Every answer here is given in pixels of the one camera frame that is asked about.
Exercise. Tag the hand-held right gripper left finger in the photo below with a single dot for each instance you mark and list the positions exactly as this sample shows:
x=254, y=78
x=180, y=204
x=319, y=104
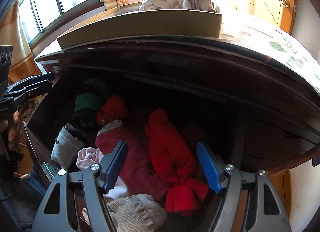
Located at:
x=115, y=168

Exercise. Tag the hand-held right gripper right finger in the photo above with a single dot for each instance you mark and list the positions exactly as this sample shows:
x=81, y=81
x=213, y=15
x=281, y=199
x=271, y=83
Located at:
x=207, y=164

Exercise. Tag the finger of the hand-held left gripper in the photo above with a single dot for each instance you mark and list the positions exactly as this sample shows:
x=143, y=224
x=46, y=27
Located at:
x=35, y=92
x=32, y=80

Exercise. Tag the maroon underwear grey waistband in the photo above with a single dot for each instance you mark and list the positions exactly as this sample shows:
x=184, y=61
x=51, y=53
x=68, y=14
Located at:
x=135, y=157

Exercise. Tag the pink underwear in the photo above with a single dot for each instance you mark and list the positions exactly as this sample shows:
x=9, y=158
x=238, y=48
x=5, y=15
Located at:
x=87, y=157

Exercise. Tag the small red garment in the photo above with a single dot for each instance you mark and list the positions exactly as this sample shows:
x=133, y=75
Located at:
x=170, y=152

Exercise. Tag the green and black underwear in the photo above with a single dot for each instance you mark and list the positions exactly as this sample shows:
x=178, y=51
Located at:
x=87, y=102

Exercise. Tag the small red underwear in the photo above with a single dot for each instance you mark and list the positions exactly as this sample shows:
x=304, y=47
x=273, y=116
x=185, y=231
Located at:
x=112, y=109

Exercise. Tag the shallow cardboard box tray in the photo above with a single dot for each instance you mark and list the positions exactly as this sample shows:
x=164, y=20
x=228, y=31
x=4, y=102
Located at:
x=137, y=27

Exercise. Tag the person's left hand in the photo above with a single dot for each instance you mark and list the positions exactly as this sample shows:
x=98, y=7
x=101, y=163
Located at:
x=15, y=132

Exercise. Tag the orange curtain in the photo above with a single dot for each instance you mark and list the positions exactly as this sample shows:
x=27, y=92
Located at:
x=20, y=54

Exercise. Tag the dark wooden table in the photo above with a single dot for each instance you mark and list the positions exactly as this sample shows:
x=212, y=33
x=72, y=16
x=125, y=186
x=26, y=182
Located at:
x=175, y=57

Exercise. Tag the wooden door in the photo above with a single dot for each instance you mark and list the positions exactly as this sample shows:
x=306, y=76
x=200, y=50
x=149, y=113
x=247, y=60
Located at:
x=270, y=2

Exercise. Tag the brass door knob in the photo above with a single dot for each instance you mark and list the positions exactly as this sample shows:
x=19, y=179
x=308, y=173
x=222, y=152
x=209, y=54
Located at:
x=284, y=1

